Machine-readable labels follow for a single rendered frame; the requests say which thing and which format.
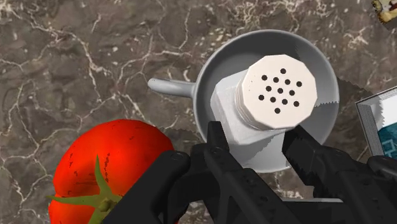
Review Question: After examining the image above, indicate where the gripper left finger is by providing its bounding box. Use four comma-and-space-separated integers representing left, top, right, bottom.
102, 120, 294, 224

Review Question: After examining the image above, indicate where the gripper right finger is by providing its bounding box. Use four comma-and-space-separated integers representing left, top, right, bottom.
281, 125, 397, 224

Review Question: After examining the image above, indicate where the white salt shaker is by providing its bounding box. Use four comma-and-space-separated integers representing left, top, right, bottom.
210, 54, 319, 146

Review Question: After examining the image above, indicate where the grey framed box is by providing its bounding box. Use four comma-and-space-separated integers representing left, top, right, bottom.
355, 86, 397, 160

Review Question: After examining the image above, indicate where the red tomato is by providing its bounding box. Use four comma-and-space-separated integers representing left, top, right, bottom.
45, 119, 175, 224

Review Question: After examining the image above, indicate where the yellow brown food piece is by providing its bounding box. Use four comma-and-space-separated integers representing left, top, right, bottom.
371, 0, 397, 25

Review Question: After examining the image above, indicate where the grey pan with handle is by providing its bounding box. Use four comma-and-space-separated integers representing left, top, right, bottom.
147, 29, 340, 173

